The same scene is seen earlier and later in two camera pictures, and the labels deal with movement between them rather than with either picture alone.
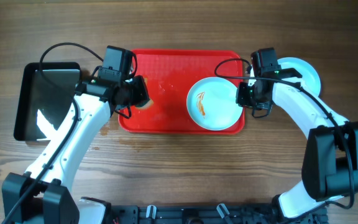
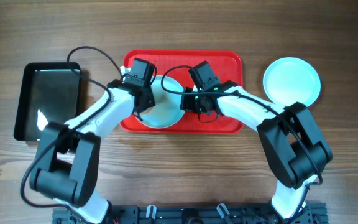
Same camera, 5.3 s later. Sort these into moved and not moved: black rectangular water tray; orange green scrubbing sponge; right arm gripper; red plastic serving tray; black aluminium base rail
Moved: right arm gripper; orange green scrubbing sponge
Not moved: black rectangular water tray; red plastic serving tray; black aluminium base rail
